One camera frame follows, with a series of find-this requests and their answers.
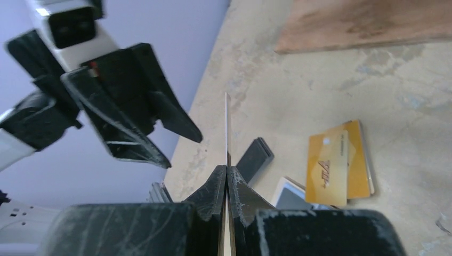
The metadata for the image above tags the aluminium frame rail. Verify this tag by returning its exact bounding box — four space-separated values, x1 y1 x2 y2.
147 182 173 203

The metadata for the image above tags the tan leather card holder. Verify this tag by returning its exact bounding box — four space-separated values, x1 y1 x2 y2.
271 176 338 210

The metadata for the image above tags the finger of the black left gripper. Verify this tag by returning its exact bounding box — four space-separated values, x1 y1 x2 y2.
131 43 203 143

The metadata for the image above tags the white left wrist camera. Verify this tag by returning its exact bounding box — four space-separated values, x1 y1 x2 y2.
26 0 119 72

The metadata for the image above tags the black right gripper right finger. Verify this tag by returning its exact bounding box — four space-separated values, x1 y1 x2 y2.
228 167 406 255

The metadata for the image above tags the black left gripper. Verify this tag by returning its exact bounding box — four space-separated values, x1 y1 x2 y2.
5 30 171 169

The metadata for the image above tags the gold VIP credit card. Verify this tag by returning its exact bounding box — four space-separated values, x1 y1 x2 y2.
224 92 233 255

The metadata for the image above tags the brown plywood board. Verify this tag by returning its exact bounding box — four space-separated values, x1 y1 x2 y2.
275 1 451 54

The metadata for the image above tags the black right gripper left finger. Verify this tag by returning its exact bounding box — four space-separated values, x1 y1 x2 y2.
37 165 226 255

